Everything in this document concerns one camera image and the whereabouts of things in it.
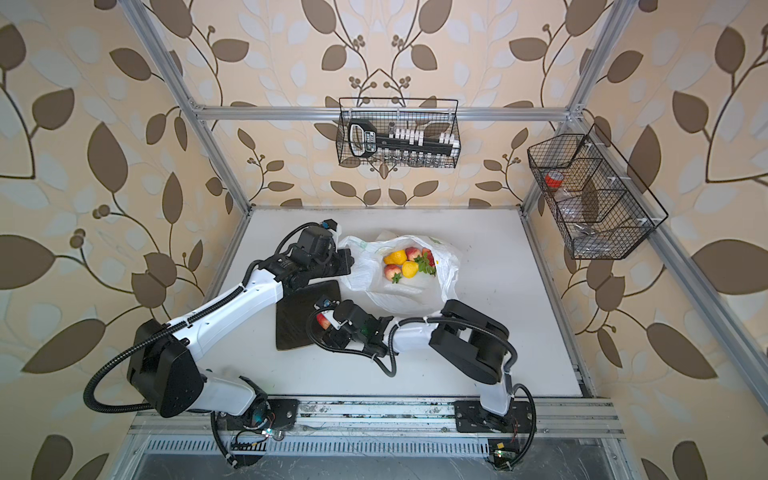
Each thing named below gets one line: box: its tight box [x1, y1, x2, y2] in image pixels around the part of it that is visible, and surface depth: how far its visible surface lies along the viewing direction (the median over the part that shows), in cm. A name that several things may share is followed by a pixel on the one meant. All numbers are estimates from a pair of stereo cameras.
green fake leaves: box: [414, 252, 437, 276], surface depth 101 cm
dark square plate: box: [276, 280, 341, 350], surface depth 88 cm
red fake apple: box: [405, 246, 422, 261], surface depth 104 cm
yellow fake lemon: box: [384, 249, 407, 265], surface depth 102 cm
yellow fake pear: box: [402, 260, 419, 279], surface depth 101 cm
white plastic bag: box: [338, 235, 461, 317], surface depth 84 cm
